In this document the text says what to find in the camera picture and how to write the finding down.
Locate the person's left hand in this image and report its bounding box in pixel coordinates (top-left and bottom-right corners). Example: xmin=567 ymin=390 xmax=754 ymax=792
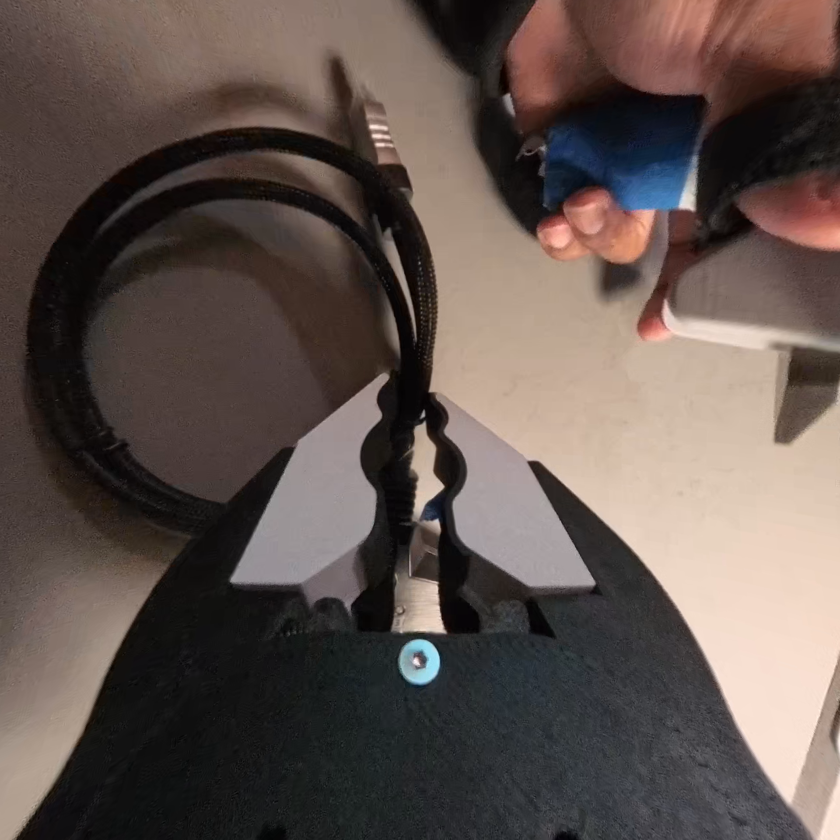
xmin=505 ymin=0 xmax=840 ymax=342

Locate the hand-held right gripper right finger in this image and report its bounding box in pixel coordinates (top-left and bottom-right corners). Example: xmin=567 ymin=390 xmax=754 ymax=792
xmin=425 ymin=392 xmax=598 ymax=634

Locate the black smooth cable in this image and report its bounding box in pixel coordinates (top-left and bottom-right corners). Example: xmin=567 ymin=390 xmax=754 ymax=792
xmin=26 ymin=56 xmax=441 ymax=536

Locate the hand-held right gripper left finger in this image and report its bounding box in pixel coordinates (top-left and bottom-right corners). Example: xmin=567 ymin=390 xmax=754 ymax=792
xmin=230 ymin=374 xmax=403 ymax=621

